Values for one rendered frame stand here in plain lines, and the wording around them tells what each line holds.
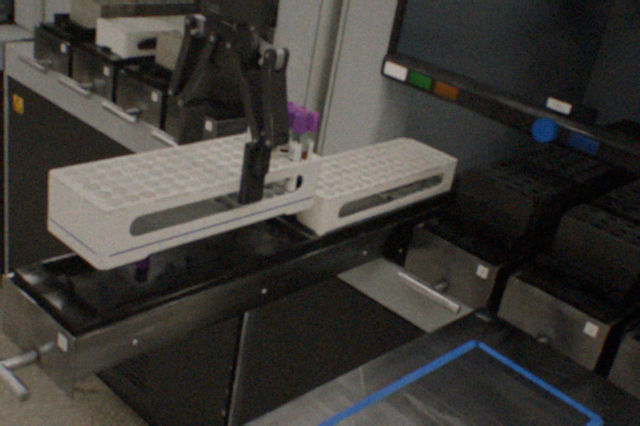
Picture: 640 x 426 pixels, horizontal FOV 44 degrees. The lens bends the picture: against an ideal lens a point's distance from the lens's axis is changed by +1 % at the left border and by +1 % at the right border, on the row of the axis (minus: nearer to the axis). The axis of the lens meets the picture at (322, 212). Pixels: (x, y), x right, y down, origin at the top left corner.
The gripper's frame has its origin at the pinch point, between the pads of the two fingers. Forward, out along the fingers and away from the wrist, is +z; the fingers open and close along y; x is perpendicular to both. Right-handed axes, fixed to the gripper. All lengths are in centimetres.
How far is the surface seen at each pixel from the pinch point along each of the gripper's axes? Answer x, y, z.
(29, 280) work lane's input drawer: -20.7, -2.9, 9.9
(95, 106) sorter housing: 29, -69, 20
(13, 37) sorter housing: 33, -109, 18
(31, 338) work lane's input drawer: -21.6, -0.8, 15.3
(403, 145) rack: 39.5, -2.8, 5.1
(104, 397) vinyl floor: 32, -65, 92
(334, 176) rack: 20.0, 0.5, 5.1
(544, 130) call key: 34.5, 20.2, -6.4
